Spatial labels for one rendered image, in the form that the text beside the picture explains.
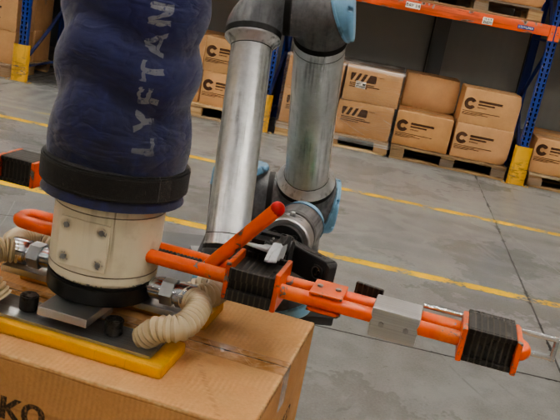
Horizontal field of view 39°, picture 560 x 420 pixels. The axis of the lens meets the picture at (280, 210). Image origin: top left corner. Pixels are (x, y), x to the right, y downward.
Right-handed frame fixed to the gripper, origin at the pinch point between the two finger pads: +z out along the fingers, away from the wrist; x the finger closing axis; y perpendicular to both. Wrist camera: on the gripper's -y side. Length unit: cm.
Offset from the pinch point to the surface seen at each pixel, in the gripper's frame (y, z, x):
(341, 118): 83, -709, -75
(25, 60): 427, -674, -81
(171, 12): 18.8, 7.3, 36.7
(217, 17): 271, -830, -5
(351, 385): -9, -188, -106
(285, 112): 142, -704, -81
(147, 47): 21.1, 8.2, 31.6
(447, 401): -48, -197, -106
